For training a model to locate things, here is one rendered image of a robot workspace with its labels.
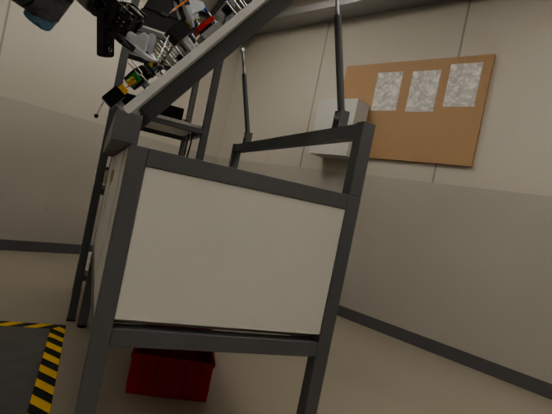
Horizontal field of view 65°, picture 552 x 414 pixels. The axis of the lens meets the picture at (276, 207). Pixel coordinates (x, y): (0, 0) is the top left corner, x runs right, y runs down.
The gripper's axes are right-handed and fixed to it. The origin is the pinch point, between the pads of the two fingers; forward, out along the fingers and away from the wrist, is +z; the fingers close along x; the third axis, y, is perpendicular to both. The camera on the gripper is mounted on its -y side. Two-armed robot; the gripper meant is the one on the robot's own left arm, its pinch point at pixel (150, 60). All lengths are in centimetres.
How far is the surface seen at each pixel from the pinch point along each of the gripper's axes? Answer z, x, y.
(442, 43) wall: 57, 241, 60
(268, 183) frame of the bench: 45.4, -9.1, 1.3
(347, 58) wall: 10, 274, 6
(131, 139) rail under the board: 18.2, -26.7, -5.0
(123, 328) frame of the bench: 44, -38, -35
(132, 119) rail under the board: 15.7, -25.4, -2.0
